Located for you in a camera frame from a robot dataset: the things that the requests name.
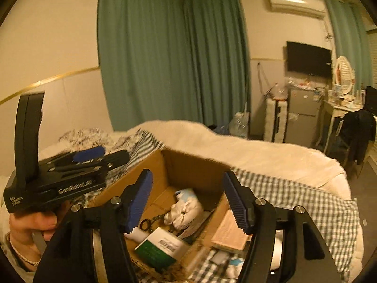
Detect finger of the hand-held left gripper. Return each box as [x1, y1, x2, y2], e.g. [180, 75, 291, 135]
[49, 146, 105, 166]
[59, 150, 130, 172]

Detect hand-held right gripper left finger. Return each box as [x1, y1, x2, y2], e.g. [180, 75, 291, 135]
[32, 169, 154, 283]

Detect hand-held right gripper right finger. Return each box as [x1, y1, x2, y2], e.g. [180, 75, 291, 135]
[222, 170, 342, 283]

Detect brown medicine box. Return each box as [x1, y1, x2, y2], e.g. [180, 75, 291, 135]
[210, 209, 254, 254]

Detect white bear toy blue star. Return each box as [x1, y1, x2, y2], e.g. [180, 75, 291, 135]
[163, 189, 204, 230]

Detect green and white medicine box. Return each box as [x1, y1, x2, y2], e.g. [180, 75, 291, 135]
[135, 227, 193, 273]

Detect torn cardboard box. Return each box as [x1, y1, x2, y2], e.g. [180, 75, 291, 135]
[88, 149, 257, 283]

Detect black-edged foil pouch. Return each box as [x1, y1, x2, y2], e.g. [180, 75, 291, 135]
[206, 249, 230, 267]

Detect clear blue blister pack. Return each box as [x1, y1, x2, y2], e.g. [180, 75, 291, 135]
[225, 256, 246, 276]

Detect person's left forearm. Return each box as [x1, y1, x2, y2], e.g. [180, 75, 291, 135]
[0, 230, 42, 283]

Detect person's left hand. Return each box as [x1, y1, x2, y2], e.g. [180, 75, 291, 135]
[9, 204, 60, 237]

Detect floral bedding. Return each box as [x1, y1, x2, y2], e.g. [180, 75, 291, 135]
[57, 128, 130, 160]

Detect green checkered cloth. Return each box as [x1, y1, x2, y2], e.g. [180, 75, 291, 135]
[103, 130, 361, 283]

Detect cream fleece blanket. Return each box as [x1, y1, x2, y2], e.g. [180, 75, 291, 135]
[0, 119, 361, 275]

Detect large clear water bottle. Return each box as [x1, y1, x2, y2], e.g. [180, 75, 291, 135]
[230, 112, 251, 138]

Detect white suitcase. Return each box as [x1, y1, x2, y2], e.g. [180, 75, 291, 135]
[263, 99, 288, 143]

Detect grey mini fridge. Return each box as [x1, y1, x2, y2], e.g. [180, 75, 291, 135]
[287, 85, 323, 146]

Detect wide green curtain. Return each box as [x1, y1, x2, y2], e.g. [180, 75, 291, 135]
[97, 0, 251, 132]

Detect white vanity table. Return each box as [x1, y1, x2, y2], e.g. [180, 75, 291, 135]
[315, 99, 366, 154]

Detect chair with black clothes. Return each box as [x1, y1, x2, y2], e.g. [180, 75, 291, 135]
[342, 86, 377, 166]

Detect white oval vanity mirror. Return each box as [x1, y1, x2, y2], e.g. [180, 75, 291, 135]
[334, 55, 356, 96]

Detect white louvered closet doors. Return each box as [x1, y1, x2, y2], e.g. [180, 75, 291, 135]
[365, 26, 377, 89]

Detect narrow green curtain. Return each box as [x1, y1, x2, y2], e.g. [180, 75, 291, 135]
[322, 0, 372, 95]

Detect white air conditioner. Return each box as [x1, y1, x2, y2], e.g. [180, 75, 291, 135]
[267, 0, 326, 18]

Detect white bead wrist bracelet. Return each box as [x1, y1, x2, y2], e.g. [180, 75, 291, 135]
[9, 232, 40, 267]

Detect hanging wall cable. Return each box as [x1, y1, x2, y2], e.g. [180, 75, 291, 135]
[256, 62, 270, 95]

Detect black wall television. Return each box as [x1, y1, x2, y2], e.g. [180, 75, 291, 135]
[286, 41, 332, 79]

